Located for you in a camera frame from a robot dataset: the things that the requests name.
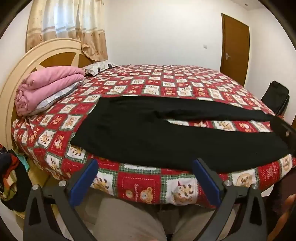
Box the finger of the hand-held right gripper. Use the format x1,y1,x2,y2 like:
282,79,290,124
270,115,296,157

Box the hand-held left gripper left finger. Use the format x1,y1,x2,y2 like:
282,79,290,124
23,159,100,241

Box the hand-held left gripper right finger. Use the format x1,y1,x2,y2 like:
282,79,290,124
192,158,275,241

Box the black pants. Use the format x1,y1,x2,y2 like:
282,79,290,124
70,96,292,174

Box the black chair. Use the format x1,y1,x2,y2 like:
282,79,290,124
261,81,290,116

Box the pile of colourful clothes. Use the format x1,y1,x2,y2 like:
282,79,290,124
0,144,30,213

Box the brown wooden door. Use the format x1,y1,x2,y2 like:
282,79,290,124
220,13,250,87

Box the folded pink quilt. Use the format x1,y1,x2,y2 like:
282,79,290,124
14,66,86,116

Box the red printed bedsheet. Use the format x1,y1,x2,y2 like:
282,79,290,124
11,64,296,209

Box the patterned pillow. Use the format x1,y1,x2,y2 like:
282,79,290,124
81,61,118,76

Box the cream wooden headboard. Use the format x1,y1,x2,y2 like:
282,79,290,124
0,38,93,151

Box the beige patterned curtain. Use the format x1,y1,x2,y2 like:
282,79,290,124
26,0,109,62

